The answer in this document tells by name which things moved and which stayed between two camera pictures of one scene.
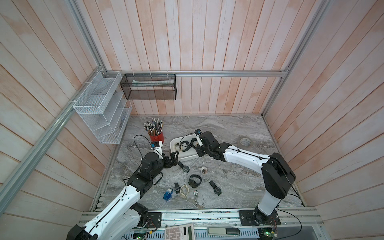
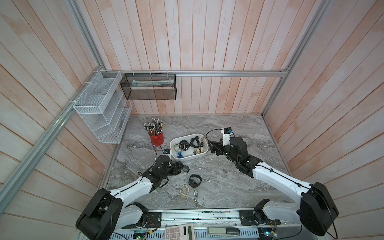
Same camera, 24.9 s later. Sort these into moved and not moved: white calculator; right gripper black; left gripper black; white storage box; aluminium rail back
Moved: right gripper black; left gripper black
Not moved: aluminium rail back; white calculator; white storage box
